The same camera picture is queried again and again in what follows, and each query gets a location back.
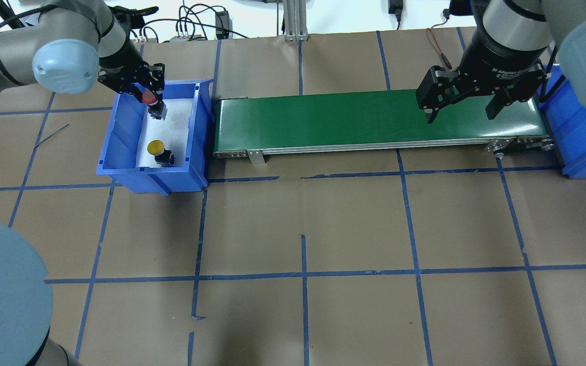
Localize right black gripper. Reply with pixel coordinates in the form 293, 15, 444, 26
415, 43, 547, 124

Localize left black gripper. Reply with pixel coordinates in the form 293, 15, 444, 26
98, 54, 165, 101

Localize red push button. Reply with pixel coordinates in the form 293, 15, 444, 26
141, 89, 168, 120

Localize yellow push button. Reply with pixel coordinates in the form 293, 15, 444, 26
146, 139, 176, 167

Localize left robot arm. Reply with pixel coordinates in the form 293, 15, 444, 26
0, 1, 167, 365

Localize white foam pad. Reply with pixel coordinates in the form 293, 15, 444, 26
136, 98, 193, 168

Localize blue source bin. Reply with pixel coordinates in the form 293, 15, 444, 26
96, 79, 214, 195

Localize black power adapter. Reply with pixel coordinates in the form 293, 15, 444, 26
215, 10, 232, 40

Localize green conveyor belt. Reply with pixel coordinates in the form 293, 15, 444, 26
214, 90, 555, 164

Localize blue target bin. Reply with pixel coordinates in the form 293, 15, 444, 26
540, 80, 586, 178

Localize red black wire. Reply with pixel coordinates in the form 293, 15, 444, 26
426, 10, 451, 69

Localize aluminium frame post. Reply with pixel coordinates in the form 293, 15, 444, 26
283, 0, 309, 42

